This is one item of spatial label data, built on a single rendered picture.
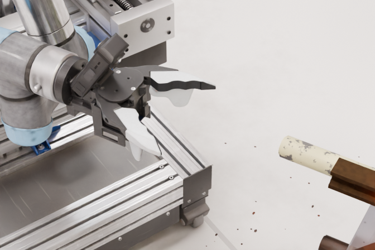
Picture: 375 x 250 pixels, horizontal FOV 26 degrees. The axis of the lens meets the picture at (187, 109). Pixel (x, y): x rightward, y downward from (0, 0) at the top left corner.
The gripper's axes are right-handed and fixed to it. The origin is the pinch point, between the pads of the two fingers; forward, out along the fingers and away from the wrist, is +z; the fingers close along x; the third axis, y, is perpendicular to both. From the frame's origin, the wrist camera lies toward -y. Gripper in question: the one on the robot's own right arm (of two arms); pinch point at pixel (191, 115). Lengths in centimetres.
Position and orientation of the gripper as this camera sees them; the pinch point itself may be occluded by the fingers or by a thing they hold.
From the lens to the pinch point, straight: 107.8
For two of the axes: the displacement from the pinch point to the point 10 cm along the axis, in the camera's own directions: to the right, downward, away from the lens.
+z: 8.7, 3.3, -3.6
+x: -4.9, 5.9, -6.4
